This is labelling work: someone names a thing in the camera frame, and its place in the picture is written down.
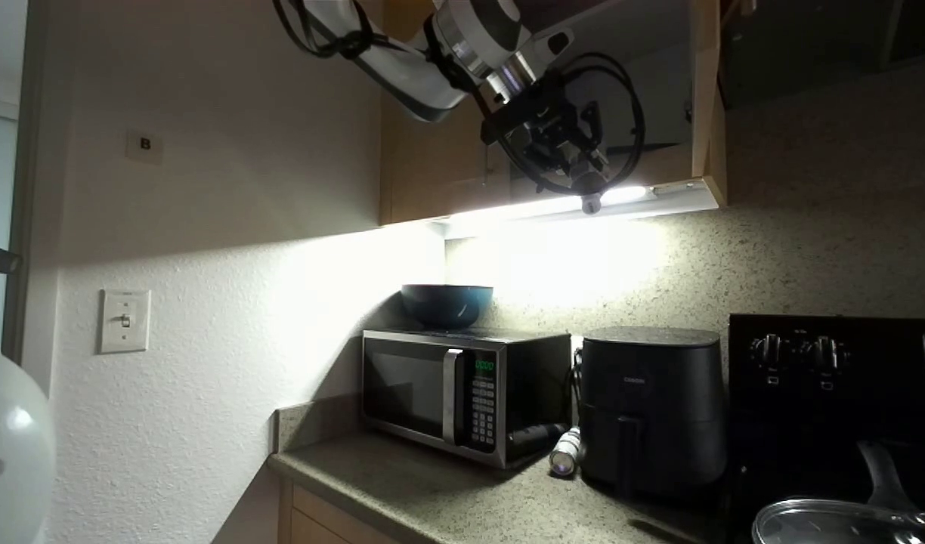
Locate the black frying pan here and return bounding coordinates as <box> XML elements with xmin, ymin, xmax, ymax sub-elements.
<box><xmin>749</xmin><ymin>439</ymin><xmax>925</xmax><ymax>544</ymax></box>

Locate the glass pan lid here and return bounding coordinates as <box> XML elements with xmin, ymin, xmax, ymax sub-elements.
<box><xmin>749</xmin><ymin>492</ymin><xmax>925</xmax><ymax>544</ymax></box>

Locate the black air fryer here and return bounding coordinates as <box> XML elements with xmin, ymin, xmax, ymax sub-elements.
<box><xmin>578</xmin><ymin>325</ymin><xmax>728</xmax><ymax>502</ymax></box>

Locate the stainless steel microwave oven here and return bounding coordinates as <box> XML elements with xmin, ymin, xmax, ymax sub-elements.
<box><xmin>357</xmin><ymin>325</ymin><xmax>578</xmax><ymax>478</ymax></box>

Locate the wooden wall cabinet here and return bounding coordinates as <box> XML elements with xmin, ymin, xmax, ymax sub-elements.
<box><xmin>375</xmin><ymin>0</ymin><xmax>710</xmax><ymax>226</ymax></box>

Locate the dark teal bowl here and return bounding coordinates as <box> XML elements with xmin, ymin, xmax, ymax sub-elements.
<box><xmin>396</xmin><ymin>281</ymin><xmax>497</xmax><ymax>333</ymax></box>

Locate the small white shaker bottle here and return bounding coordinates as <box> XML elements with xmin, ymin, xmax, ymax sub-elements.
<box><xmin>549</xmin><ymin>424</ymin><xmax>586</xmax><ymax>480</ymax></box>

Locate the black kitchen stove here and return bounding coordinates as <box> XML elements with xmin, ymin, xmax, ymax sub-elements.
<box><xmin>727</xmin><ymin>310</ymin><xmax>925</xmax><ymax>544</ymax></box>

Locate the white light switch plate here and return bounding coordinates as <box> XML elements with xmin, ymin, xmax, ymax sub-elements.
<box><xmin>96</xmin><ymin>287</ymin><xmax>154</xmax><ymax>355</ymax></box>

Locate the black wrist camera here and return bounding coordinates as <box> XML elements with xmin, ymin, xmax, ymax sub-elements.
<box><xmin>477</xmin><ymin>80</ymin><xmax>555</xmax><ymax>144</ymax></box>

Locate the wooden base cabinet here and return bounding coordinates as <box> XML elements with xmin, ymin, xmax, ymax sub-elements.
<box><xmin>277</xmin><ymin>478</ymin><xmax>407</xmax><ymax>544</ymax></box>

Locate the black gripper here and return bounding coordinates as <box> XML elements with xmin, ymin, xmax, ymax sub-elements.
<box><xmin>498</xmin><ymin>80</ymin><xmax>614</xmax><ymax>218</ymax></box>

